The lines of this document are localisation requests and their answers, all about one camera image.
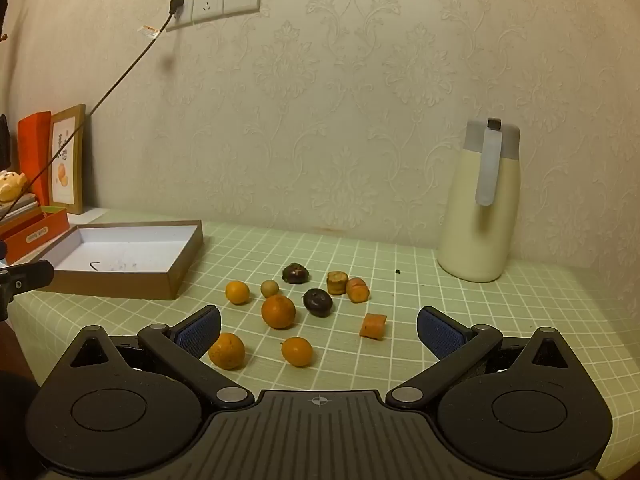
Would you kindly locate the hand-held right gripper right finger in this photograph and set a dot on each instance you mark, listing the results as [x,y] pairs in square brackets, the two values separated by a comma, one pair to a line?
[440,332]

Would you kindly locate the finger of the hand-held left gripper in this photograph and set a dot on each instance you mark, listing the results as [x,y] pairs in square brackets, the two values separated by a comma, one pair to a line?
[32,276]

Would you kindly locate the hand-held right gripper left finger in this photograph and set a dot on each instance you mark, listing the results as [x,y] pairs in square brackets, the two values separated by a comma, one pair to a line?
[197,332]

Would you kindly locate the large orange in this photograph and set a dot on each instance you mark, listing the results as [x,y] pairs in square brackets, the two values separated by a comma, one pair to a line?
[278,311]

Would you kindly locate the longan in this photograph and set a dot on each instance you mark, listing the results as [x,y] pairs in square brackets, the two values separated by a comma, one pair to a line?
[269,288]

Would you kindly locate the white cardboard box tray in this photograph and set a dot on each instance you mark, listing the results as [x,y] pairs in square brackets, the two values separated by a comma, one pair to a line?
[130,252]

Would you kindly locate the brown-ended carrot piece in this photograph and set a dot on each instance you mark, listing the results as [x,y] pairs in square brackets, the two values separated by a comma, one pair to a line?
[337,282]

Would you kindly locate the dark chestnut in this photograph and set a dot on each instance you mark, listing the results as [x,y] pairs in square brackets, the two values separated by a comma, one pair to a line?
[317,302]
[296,273]

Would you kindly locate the red gift box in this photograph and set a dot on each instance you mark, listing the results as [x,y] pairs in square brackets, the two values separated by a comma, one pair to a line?
[30,235]

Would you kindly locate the green checked tablecloth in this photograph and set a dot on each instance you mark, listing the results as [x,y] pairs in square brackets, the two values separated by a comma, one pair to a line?
[500,300]

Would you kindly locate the plush toy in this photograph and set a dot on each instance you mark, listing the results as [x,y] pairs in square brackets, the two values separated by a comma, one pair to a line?
[10,185]

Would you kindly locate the cream thermos jug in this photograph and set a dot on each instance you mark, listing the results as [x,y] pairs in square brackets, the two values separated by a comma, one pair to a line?
[475,240]

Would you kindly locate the red paper bag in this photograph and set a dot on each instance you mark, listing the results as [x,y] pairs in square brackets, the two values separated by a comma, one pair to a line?
[32,150]

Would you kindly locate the black hanging jacket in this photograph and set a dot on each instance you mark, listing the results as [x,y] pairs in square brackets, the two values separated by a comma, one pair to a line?
[3,142]

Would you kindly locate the wooden picture frame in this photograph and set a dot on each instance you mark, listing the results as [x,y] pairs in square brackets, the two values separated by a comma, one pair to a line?
[67,160]

